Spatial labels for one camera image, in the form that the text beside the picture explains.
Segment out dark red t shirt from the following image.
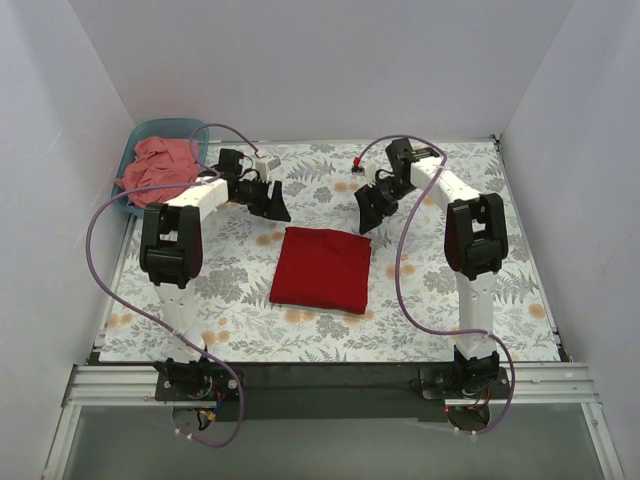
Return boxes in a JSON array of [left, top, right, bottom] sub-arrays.
[[269, 227, 372, 315]]

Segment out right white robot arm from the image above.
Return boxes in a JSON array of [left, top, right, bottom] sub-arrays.
[[351, 134, 508, 398]]

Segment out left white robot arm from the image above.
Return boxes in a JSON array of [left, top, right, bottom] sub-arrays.
[[139, 148, 291, 400]]

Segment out blue plastic basket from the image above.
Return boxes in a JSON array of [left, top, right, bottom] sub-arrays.
[[111, 118, 209, 217]]

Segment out floral patterned table mat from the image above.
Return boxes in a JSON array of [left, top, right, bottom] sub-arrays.
[[99, 141, 560, 362]]

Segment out pink t shirt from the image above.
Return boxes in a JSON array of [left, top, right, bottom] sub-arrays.
[[115, 136, 200, 209]]

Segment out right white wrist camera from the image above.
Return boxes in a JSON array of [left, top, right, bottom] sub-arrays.
[[351, 157, 378, 185]]

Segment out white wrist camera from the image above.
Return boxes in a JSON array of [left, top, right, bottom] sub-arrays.
[[351, 157, 378, 185], [253, 155, 281, 182]]

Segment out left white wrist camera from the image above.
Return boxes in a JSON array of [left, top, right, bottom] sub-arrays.
[[253, 155, 281, 182]]

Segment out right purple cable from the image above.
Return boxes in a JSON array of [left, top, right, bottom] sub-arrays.
[[359, 133, 513, 437]]

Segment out purple cable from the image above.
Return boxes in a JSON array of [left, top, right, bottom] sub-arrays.
[[359, 133, 513, 437], [85, 122, 261, 447]]

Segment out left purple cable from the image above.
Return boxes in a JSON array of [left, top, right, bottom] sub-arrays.
[[85, 122, 261, 447]]

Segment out aluminium frame rail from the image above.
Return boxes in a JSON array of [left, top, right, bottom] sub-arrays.
[[44, 363, 176, 476]]

